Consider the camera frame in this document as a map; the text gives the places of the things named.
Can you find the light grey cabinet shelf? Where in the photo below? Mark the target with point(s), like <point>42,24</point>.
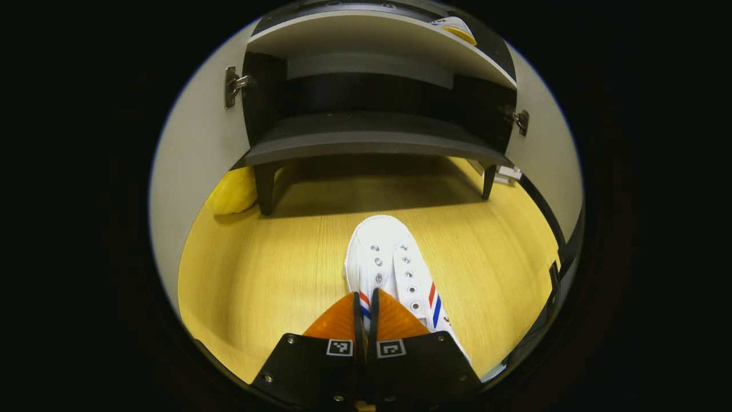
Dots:
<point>366,34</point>

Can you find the grey shoe cabinet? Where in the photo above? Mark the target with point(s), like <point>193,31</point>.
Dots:
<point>372,68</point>

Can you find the stack of books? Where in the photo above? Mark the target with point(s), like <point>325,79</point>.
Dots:
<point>509,173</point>

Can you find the white striped shoe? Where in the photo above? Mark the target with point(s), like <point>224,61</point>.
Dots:
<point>454,28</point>
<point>383,246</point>

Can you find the metal door hinge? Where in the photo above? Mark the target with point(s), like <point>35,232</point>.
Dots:
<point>519,120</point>
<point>231,86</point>

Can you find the yellow plush toy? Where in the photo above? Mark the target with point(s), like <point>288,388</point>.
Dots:
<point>231,191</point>

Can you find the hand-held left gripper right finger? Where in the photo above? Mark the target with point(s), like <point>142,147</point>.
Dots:
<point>423,372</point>

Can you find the black cabinet leg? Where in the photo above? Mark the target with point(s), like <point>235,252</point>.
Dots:
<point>489,182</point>
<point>266,191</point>

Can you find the grey cabinet door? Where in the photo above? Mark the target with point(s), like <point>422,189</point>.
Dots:
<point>549,143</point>
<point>189,171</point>

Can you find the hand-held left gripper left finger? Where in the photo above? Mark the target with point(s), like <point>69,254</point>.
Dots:
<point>309,372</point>

